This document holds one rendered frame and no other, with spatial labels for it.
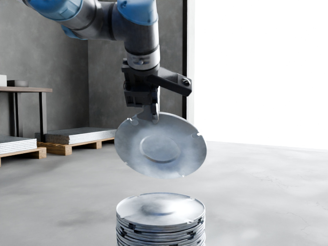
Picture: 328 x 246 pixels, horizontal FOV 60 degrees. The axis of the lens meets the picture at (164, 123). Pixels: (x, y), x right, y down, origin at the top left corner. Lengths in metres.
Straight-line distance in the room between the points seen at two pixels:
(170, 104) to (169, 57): 0.74
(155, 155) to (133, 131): 0.12
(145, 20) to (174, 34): 4.09
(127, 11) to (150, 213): 0.61
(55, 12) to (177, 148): 0.55
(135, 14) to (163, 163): 0.52
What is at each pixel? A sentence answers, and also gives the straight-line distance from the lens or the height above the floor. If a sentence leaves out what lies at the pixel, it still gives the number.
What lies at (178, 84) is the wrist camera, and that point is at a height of 0.72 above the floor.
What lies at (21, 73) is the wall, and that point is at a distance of 4.81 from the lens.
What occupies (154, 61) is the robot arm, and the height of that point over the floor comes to 0.77.
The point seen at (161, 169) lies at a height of 0.46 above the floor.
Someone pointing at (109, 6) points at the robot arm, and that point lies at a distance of 0.61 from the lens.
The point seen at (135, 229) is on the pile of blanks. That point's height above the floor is 0.32.
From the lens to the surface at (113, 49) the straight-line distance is 5.32.
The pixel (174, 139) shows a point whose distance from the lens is 0.84.
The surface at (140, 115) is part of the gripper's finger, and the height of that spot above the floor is 0.65.
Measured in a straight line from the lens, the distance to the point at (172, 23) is 4.72.
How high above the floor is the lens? 0.68
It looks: 5 degrees down
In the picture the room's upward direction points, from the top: straight up
